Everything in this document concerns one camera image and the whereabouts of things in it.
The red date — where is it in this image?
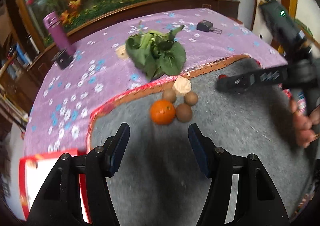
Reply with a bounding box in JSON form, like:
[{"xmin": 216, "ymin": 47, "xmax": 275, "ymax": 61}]
[{"xmin": 218, "ymin": 74, "xmax": 228, "ymax": 81}]

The brown longan small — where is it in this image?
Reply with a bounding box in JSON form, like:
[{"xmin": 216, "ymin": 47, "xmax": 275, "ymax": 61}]
[{"xmin": 184, "ymin": 91, "xmax": 199, "ymax": 106}]

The brown longan large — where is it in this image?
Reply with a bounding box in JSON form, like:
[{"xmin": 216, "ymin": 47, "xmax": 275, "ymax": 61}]
[{"xmin": 176, "ymin": 103, "xmax": 193, "ymax": 123}]

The brown longan back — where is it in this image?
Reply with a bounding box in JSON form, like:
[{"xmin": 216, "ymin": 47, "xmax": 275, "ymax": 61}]
[{"xmin": 162, "ymin": 89, "xmax": 177, "ymax": 103}]

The orange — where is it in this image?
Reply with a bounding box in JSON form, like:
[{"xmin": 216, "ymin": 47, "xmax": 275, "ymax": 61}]
[{"xmin": 150, "ymin": 99, "xmax": 176, "ymax": 125}]

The cream polygon block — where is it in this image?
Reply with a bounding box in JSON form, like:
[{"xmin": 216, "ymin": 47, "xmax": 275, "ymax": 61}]
[{"xmin": 172, "ymin": 77, "xmax": 192, "ymax": 96}]

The right hand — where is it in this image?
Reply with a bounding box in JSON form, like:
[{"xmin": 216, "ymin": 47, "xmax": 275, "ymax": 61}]
[{"xmin": 289, "ymin": 98, "xmax": 319, "ymax": 149}]

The red white tray box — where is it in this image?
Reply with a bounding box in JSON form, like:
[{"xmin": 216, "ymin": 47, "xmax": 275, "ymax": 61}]
[{"xmin": 18, "ymin": 149, "xmax": 91, "ymax": 223}]

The black car key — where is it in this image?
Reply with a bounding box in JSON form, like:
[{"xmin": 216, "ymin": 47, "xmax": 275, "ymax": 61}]
[{"xmin": 196, "ymin": 20, "xmax": 222, "ymax": 35}]

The purple floral tablecloth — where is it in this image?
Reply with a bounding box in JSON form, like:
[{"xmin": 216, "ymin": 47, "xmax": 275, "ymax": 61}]
[{"xmin": 24, "ymin": 9, "xmax": 285, "ymax": 156}]

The green leafy vegetable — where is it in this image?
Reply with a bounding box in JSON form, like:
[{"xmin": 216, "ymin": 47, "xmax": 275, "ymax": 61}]
[{"xmin": 125, "ymin": 25, "xmax": 187, "ymax": 81}]

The grey felt mat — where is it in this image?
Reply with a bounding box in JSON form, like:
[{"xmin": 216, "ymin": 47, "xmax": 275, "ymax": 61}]
[{"xmin": 91, "ymin": 58, "xmax": 313, "ymax": 225}]

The cream block on tablecloth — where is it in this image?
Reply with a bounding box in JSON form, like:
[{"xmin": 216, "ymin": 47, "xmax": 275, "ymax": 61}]
[{"xmin": 116, "ymin": 45, "xmax": 129, "ymax": 60}]

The purple thermos bottle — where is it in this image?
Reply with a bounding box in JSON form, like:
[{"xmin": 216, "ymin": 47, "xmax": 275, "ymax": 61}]
[{"xmin": 43, "ymin": 11, "xmax": 76, "ymax": 55}]

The black round mount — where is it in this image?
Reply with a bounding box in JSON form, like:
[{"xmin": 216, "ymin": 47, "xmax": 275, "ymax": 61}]
[{"xmin": 52, "ymin": 49, "xmax": 73, "ymax": 70}]

